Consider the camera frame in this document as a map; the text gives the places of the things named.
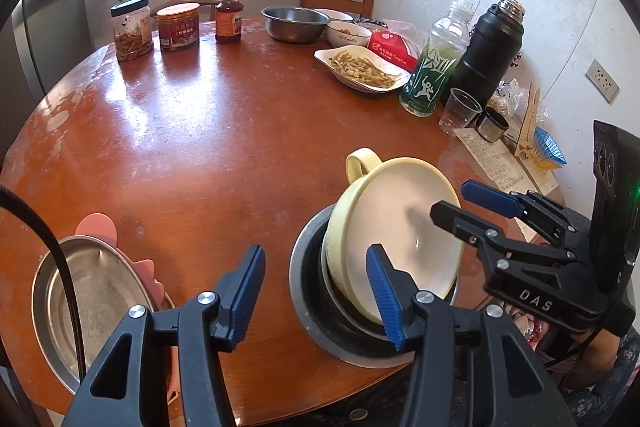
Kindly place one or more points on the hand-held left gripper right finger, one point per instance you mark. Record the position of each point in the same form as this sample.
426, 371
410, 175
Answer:
386, 294

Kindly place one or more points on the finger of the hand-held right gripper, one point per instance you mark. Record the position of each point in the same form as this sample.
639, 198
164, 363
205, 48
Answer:
460, 222
487, 196

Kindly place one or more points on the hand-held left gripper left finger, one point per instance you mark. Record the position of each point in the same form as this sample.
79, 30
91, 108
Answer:
245, 292

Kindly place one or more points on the deep steel bowl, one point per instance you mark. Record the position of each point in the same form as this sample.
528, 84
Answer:
332, 307

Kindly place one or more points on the large shallow steel bowl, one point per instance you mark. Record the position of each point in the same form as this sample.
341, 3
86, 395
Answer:
305, 307

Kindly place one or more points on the pink plastic plate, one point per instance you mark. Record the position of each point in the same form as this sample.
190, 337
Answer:
145, 272

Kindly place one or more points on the steel plate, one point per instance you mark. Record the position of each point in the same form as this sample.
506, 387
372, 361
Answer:
100, 297

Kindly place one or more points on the person's right forearm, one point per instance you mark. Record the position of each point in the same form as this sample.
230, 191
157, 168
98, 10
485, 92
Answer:
610, 382

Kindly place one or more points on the handwritten paper sheet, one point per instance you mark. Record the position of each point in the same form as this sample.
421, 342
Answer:
505, 167

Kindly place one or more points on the steel thermos cap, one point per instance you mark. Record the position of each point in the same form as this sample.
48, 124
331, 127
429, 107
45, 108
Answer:
491, 124

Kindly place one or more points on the blue paper liners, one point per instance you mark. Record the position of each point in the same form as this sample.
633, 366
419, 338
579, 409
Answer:
549, 149

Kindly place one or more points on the wooden clothespins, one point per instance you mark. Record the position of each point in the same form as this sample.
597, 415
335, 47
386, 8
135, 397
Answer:
527, 122

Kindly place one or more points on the clear plastic cup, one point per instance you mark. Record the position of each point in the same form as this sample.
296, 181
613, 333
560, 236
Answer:
457, 112

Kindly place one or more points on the clear plastic bag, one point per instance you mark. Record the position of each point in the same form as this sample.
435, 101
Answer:
507, 99

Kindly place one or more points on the green label plastic bottle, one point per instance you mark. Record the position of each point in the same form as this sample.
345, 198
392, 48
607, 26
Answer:
432, 72

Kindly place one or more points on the black thermos flask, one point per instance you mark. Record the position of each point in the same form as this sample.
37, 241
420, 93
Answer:
487, 52

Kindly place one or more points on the red tissue pack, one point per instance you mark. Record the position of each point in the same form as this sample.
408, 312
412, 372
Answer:
395, 47

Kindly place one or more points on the white plate with noodles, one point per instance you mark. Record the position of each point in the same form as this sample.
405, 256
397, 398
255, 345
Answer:
360, 69

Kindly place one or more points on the small patterned bowl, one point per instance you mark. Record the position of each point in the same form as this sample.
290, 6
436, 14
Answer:
372, 26

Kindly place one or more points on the white ceramic bowl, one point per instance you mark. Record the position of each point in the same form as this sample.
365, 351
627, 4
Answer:
347, 36

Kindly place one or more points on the small steel bowl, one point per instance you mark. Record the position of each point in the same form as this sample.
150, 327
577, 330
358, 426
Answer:
292, 26

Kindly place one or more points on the red lid jar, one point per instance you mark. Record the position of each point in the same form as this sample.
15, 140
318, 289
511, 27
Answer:
177, 29

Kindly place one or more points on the brown sauce bottle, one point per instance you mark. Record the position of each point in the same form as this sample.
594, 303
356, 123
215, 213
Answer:
229, 17

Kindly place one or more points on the black lid glass jar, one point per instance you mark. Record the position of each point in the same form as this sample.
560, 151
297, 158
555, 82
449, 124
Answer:
132, 29

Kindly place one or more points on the curved wooden chair back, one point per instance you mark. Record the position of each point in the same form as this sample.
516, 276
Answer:
200, 4

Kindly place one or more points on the grey cabinet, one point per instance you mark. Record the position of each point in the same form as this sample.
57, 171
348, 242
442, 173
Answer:
45, 42

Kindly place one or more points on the wall power outlet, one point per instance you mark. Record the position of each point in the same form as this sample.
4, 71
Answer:
602, 81

